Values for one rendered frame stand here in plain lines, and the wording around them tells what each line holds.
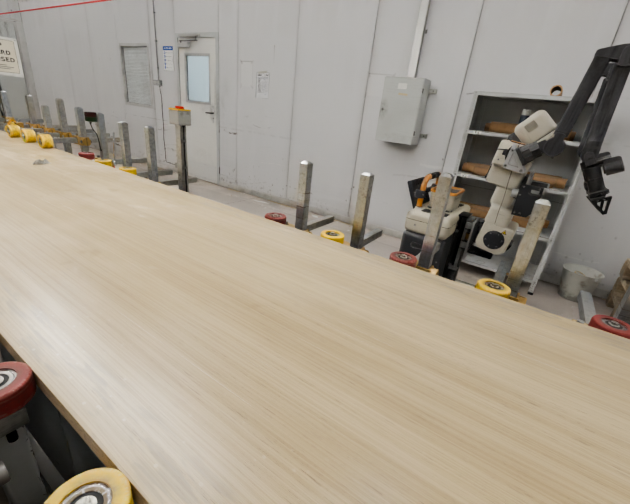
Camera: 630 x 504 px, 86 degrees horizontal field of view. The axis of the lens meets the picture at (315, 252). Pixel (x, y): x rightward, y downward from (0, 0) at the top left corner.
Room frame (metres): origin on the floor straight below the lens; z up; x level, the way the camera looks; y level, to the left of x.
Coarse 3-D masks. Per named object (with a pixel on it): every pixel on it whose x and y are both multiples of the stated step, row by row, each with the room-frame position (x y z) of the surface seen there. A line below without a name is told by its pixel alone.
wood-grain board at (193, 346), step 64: (0, 192) 1.13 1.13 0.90; (64, 192) 1.21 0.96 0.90; (128, 192) 1.30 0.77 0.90; (0, 256) 0.67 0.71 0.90; (64, 256) 0.71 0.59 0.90; (128, 256) 0.74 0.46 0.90; (192, 256) 0.78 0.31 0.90; (256, 256) 0.83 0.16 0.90; (320, 256) 0.88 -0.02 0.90; (0, 320) 0.46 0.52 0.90; (64, 320) 0.48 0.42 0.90; (128, 320) 0.49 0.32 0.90; (192, 320) 0.52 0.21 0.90; (256, 320) 0.54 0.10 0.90; (320, 320) 0.56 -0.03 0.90; (384, 320) 0.59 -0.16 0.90; (448, 320) 0.61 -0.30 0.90; (512, 320) 0.64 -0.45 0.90; (64, 384) 0.34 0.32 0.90; (128, 384) 0.35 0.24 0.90; (192, 384) 0.37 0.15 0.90; (256, 384) 0.38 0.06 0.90; (320, 384) 0.39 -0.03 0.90; (384, 384) 0.41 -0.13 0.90; (448, 384) 0.42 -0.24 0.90; (512, 384) 0.44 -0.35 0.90; (576, 384) 0.46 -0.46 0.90; (128, 448) 0.26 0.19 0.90; (192, 448) 0.27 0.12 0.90; (256, 448) 0.28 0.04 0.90; (320, 448) 0.29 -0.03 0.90; (384, 448) 0.30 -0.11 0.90; (448, 448) 0.31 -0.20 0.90; (512, 448) 0.32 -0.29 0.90; (576, 448) 0.33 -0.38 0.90
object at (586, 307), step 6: (582, 294) 0.99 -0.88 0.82; (588, 294) 0.99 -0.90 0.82; (582, 300) 0.95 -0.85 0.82; (588, 300) 0.95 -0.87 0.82; (582, 306) 0.91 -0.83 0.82; (588, 306) 0.91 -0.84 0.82; (582, 312) 0.88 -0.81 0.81; (588, 312) 0.87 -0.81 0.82; (594, 312) 0.87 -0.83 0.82; (582, 318) 0.85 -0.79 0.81; (588, 318) 0.84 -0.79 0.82
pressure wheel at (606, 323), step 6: (594, 318) 0.68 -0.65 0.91; (600, 318) 0.68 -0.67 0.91; (606, 318) 0.69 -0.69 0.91; (612, 318) 0.69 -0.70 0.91; (588, 324) 0.69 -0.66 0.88; (594, 324) 0.67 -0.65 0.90; (600, 324) 0.66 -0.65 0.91; (606, 324) 0.66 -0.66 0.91; (612, 324) 0.66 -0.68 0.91; (618, 324) 0.66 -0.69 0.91; (624, 324) 0.67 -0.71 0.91; (606, 330) 0.64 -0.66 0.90; (612, 330) 0.64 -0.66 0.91; (618, 330) 0.64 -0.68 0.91; (624, 330) 0.64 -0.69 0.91; (624, 336) 0.63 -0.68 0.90
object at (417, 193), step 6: (414, 180) 2.07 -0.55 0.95; (420, 180) 2.15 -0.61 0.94; (408, 186) 2.04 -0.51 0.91; (414, 186) 2.04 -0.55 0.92; (420, 186) 2.11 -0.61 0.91; (426, 186) 2.21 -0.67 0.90; (432, 186) 2.21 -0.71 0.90; (414, 192) 1.99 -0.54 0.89; (420, 192) 1.94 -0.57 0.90; (426, 192) 1.95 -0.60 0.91; (414, 198) 2.01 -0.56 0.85; (426, 198) 2.16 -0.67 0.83; (414, 204) 2.00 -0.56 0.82
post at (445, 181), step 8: (440, 176) 1.00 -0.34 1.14; (448, 176) 0.99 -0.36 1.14; (440, 184) 0.99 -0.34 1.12; (448, 184) 0.98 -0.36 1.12; (440, 192) 0.99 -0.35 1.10; (448, 192) 0.99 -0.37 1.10; (440, 200) 0.99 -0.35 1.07; (432, 208) 1.00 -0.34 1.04; (440, 208) 0.98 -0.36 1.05; (432, 216) 0.99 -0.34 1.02; (440, 216) 0.98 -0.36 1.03; (432, 224) 0.99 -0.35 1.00; (440, 224) 0.99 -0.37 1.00; (432, 232) 0.99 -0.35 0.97; (424, 240) 1.00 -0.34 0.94; (432, 240) 0.98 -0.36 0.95; (424, 248) 0.99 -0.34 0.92; (432, 248) 0.98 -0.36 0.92; (424, 256) 0.99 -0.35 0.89; (432, 256) 0.99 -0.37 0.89; (424, 264) 0.99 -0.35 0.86
